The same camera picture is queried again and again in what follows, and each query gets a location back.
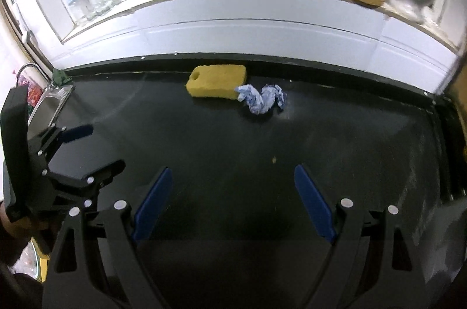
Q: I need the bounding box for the steel sink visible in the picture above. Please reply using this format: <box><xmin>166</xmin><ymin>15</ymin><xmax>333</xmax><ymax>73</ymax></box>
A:
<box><xmin>27</xmin><ymin>84</ymin><xmax>74</xmax><ymax>135</ymax></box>

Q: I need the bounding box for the person's left hand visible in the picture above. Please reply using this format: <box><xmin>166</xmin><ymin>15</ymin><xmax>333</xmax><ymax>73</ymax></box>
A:
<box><xmin>0</xmin><ymin>203</ymin><xmax>49</xmax><ymax>241</ymax></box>

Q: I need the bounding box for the crumpled blue white paper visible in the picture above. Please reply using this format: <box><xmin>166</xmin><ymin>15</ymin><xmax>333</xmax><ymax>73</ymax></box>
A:
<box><xmin>234</xmin><ymin>84</ymin><xmax>288</xmax><ymax>116</ymax></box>

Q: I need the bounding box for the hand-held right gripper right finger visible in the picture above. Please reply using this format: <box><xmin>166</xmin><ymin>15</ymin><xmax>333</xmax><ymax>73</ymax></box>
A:
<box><xmin>294</xmin><ymin>164</ymin><xmax>427</xmax><ymax>309</ymax></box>

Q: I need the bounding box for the steel faucet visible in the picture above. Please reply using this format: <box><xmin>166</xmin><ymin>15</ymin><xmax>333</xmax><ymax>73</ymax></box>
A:
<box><xmin>16</xmin><ymin>62</ymin><xmax>49</xmax><ymax>88</ymax></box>

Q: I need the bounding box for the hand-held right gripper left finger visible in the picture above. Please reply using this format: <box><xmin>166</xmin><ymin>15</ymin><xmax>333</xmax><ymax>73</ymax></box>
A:
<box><xmin>43</xmin><ymin>166</ymin><xmax>174</xmax><ymax>309</ymax></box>

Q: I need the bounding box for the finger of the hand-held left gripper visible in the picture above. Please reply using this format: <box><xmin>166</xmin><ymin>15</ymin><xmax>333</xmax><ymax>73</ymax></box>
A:
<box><xmin>27</xmin><ymin>124</ymin><xmax>95</xmax><ymax>168</ymax></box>
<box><xmin>43</xmin><ymin>159</ymin><xmax>126</xmax><ymax>219</ymax></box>

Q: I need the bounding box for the yellow sponge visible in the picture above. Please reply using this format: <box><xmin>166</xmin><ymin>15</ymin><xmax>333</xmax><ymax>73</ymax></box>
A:
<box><xmin>185</xmin><ymin>64</ymin><xmax>248</xmax><ymax>101</ymax></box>

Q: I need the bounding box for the red patterned packet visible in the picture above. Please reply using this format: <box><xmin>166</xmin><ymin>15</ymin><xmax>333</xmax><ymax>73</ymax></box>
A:
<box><xmin>16</xmin><ymin>74</ymin><xmax>43</xmax><ymax>110</ymax></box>

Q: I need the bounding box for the green scouring cloth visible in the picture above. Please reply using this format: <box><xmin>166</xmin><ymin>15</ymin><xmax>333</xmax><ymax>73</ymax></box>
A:
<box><xmin>51</xmin><ymin>68</ymin><xmax>72</xmax><ymax>88</ymax></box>

